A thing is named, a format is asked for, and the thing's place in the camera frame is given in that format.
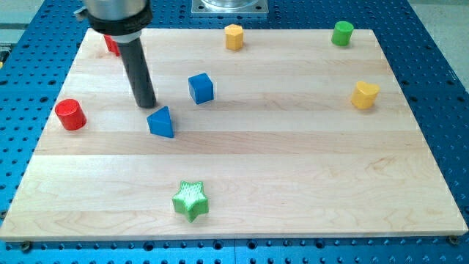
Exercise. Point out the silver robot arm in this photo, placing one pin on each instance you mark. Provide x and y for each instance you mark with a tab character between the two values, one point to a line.
123	20

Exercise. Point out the blue cube block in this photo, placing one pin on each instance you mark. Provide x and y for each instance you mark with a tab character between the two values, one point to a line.
201	88

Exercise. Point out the green star block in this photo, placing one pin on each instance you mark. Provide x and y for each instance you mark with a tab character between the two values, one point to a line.
190	200

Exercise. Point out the red star block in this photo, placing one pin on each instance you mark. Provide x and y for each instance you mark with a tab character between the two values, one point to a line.
111	45

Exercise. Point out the light wooden board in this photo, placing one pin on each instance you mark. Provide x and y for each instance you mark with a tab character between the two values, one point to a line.
281	150

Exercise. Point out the blue triangle block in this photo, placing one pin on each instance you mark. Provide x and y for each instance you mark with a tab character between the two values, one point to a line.
159	123

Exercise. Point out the yellow hexagon block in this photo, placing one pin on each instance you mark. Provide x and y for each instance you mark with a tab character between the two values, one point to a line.
233	37

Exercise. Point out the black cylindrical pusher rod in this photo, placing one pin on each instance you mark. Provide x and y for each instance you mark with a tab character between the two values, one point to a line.
138	74

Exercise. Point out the yellow heart block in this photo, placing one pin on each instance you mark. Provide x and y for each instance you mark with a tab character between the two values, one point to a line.
364	95

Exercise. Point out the green cylinder block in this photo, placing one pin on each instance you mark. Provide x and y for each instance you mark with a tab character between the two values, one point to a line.
342	33

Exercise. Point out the red cylinder block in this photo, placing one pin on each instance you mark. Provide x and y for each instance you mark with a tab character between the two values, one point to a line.
70	114

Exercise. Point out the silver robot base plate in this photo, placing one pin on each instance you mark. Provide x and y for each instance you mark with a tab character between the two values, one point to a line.
228	7

